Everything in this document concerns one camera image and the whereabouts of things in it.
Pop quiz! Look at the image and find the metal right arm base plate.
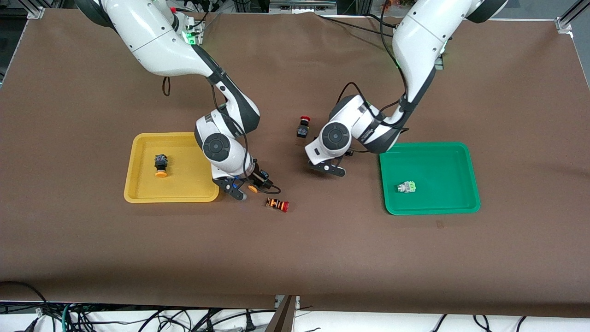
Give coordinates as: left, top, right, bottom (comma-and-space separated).
183, 21, 204, 47

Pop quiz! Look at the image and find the brown table support beam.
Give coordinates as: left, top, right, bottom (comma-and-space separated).
265, 295, 301, 332

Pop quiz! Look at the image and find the black cable on mat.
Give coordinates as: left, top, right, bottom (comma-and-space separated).
317, 14, 398, 37

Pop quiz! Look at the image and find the black looped floor cable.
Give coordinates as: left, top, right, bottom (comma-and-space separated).
0, 280, 50, 332

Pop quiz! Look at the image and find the green plastic tray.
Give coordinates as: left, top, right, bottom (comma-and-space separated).
378, 142, 481, 216

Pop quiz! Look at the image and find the red button orange striped body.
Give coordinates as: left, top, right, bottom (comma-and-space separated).
265, 197, 290, 213

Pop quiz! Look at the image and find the green floor cable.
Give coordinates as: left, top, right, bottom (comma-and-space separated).
61, 302, 78, 332

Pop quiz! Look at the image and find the yellow plastic tray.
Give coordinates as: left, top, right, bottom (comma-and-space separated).
124, 132, 224, 203

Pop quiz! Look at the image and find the brown table mat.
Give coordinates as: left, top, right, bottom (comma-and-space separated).
0, 8, 590, 319

